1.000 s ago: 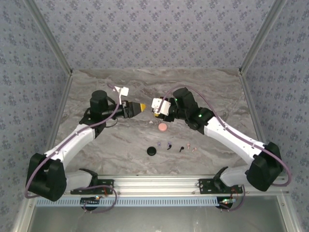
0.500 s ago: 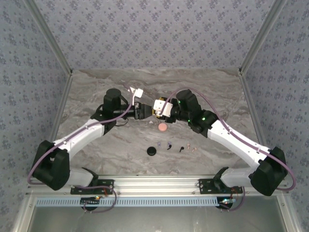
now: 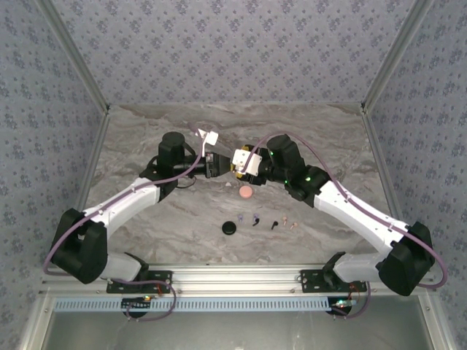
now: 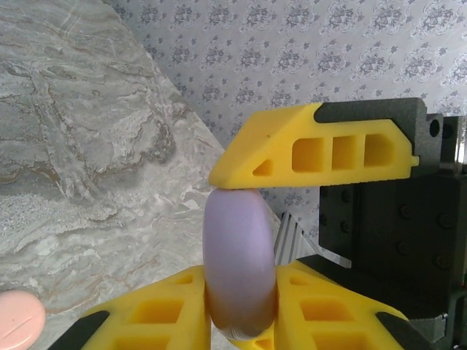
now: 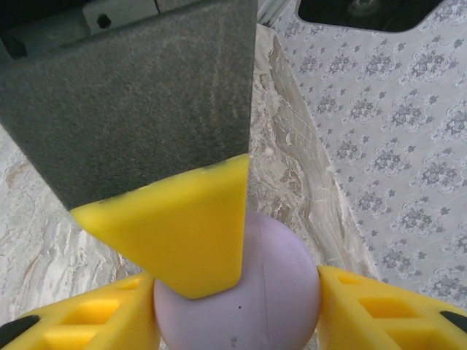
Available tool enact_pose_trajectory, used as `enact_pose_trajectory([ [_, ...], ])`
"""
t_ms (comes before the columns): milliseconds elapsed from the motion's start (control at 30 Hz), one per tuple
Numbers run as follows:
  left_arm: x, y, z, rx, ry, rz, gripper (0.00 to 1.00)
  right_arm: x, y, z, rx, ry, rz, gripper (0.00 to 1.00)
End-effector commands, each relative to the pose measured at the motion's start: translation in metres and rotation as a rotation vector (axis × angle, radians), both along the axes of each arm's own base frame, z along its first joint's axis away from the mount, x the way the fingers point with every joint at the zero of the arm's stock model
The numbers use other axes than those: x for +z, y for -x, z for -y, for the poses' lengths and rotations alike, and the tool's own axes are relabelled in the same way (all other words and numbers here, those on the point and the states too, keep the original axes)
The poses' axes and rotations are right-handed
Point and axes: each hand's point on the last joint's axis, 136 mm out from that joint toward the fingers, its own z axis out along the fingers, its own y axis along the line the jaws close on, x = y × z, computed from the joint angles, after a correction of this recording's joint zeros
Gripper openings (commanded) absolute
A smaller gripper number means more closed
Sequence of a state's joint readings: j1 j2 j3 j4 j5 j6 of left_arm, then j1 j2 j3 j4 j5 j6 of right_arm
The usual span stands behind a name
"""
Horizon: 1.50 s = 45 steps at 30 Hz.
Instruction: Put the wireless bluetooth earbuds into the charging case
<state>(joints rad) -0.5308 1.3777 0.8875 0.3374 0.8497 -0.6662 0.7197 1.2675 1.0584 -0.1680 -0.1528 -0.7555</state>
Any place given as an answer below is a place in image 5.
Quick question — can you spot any purple earbud charging case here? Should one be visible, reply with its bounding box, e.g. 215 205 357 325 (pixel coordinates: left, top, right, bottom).
153 213 324 350

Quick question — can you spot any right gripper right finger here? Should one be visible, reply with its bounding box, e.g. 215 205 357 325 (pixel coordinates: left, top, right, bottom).
317 265 467 350

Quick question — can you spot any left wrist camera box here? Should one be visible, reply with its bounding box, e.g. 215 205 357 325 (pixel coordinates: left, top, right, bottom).
297 0 434 34

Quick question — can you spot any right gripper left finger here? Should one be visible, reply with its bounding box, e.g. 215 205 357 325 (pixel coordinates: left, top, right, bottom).
0 271 160 350

